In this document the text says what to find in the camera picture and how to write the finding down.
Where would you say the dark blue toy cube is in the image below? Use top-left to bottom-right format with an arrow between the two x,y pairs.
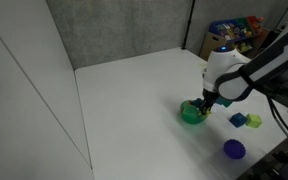
229,112 -> 248,129

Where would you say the lime green toy cube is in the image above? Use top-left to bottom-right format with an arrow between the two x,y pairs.
245,113 -> 263,129

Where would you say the colourful toy package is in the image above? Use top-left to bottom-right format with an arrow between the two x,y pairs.
208,15 -> 270,44

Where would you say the brown cardboard box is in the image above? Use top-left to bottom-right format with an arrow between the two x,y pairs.
199,27 -> 272,62

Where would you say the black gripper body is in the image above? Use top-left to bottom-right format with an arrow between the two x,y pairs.
202,88 -> 219,108

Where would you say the purple spiky ball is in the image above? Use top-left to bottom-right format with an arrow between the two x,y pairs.
223,138 -> 247,160

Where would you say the black stand pole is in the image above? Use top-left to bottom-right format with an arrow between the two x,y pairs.
181,0 -> 196,51

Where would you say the orange teal toy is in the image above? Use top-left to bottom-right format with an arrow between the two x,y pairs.
189,97 -> 206,108

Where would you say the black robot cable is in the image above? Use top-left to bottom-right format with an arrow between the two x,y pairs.
266,95 -> 288,148

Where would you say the round yellow spiky toy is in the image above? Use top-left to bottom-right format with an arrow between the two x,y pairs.
198,109 -> 214,119

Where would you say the black perforated base board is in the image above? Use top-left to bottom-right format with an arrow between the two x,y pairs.
238,128 -> 288,180

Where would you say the green translucent bowl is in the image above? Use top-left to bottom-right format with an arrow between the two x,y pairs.
179,99 -> 209,126

